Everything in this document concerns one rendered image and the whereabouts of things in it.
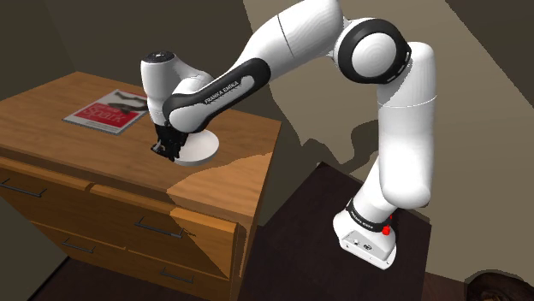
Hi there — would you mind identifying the red and white magazine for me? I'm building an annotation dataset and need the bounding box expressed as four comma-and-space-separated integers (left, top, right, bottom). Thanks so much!
62, 88, 150, 136

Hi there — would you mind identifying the white round plate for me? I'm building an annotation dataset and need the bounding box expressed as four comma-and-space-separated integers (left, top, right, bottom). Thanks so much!
173, 129, 221, 168

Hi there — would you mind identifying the wooden chest of drawers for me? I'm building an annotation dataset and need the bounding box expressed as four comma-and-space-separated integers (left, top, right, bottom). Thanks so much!
0, 71, 283, 301

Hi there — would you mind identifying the dark robot stand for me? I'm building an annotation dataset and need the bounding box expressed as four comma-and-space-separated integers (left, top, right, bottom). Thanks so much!
236, 161, 433, 301

